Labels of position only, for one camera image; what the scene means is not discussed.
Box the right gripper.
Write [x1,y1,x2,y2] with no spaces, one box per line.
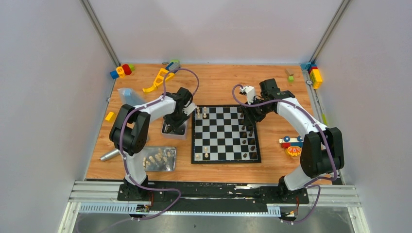
[241,97,273,126]

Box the tin box with dark pieces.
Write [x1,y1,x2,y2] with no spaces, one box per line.
[161,113,189,140]

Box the black silver chess board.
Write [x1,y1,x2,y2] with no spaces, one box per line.
[191,105,261,164]

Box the tin lid with light pieces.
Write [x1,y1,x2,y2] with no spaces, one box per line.
[141,147,177,172]

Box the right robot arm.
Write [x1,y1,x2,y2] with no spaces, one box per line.
[235,79,344,203]

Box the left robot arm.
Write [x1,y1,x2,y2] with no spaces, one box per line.
[109,87,196,200]

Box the yellow toy saw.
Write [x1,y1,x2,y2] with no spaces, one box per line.
[142,68,175,94]

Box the blue plastic bag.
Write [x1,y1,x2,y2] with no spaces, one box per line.
[118,88,146,106]

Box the colourful toy car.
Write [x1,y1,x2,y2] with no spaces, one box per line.
[279,136,303,157]

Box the blue green toy block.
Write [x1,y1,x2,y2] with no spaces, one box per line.
[165,59,181,73]

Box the small yellow block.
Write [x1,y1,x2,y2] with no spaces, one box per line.
[105,112,117,122]

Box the silver microphone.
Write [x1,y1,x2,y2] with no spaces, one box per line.
[100,149,120,162]

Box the colourful toy blocks left corner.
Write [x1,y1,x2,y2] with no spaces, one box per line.
[109,64,136,80]

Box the colourful toy blocks corner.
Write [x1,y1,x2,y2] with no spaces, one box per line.
[300,63,323,89]
[109,64,136,80]

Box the colourful toy blocks right corner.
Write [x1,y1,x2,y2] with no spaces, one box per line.
[300,63,323,89]

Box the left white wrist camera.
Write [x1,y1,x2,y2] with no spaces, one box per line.
[183,102,197,116]

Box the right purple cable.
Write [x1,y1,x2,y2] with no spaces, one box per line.
[232,84,339,225]

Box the purple cable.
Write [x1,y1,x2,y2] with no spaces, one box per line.
[119,67,200,222]
[232,84,339,225]

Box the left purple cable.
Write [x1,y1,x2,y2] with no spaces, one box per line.
[119,67,200,222]

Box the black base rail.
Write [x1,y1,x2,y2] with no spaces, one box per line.
[117,181,309,213]

